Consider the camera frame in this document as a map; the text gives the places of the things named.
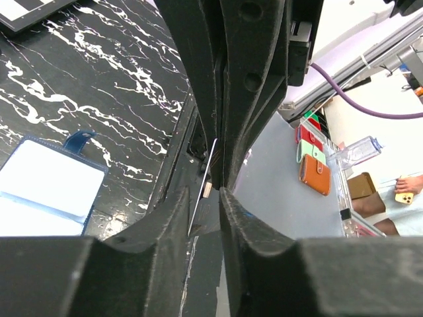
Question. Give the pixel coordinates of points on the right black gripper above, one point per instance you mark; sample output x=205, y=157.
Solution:
x=251, y=31

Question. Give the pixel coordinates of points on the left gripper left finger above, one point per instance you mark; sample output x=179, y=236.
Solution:
x=137, y=272

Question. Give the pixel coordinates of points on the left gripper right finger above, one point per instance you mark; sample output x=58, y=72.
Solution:
x=269, y=274

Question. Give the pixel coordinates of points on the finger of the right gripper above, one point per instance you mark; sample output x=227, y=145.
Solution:
x=197, y=29

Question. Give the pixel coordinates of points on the black VIP credit card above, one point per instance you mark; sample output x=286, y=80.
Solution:
x=200, y=193

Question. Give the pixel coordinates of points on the blue leather card holder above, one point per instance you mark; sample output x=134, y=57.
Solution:
x=48, y=189

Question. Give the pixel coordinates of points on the red card holder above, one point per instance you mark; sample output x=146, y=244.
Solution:
x=302, y=133

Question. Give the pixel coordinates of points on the orange leather card holder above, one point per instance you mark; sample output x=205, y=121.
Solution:
x=315, y=174

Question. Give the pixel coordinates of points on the mint green card holder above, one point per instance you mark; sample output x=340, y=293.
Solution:
x=306, y=148

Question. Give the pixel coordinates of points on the bystander hand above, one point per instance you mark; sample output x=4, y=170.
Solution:
x=412, y=184

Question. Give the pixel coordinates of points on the yellow smartphone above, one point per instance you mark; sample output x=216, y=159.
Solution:
x=405, y=198

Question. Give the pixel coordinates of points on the black white chessboard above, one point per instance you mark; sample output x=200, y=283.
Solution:
x=18, y=15

